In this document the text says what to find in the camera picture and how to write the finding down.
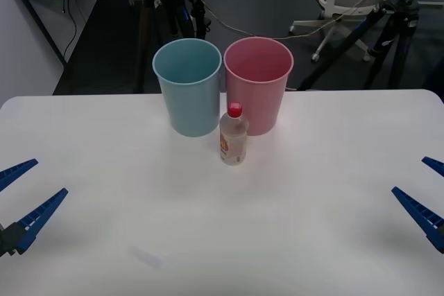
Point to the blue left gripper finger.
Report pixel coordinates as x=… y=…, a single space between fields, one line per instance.
x=15 y=171
x=41 y=214

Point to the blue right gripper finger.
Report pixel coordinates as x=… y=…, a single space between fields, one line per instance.
x=436 y=165
x=421 y=216

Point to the clear bottle with red cap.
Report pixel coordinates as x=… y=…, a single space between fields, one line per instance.
x=234 y=143

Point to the black tripod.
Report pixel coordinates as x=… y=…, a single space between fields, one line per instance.
x=171 y=8
x=392 y=32

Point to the pale blue plastic bin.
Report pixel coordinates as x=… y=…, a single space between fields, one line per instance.
x=189 y=102

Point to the pink plastic bin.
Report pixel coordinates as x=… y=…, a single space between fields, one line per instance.
x=256 y=105

